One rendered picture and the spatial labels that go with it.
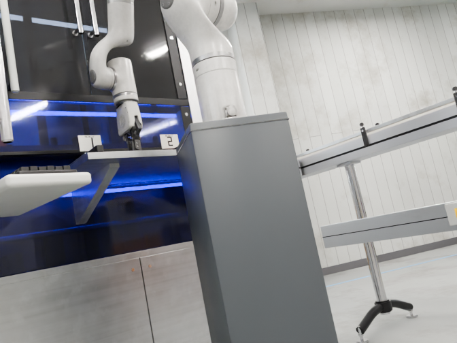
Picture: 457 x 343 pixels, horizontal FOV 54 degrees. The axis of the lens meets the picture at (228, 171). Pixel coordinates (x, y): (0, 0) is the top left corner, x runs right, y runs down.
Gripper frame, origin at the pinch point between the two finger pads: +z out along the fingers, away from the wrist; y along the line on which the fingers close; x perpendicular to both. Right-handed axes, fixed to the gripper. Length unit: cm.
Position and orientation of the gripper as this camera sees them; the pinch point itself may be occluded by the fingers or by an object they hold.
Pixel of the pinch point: (134, 147)
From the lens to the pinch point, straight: 155.4
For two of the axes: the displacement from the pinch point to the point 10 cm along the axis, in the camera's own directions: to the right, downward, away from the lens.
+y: 6.0, -2.6, -7.6
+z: 2.1, 9.6, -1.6
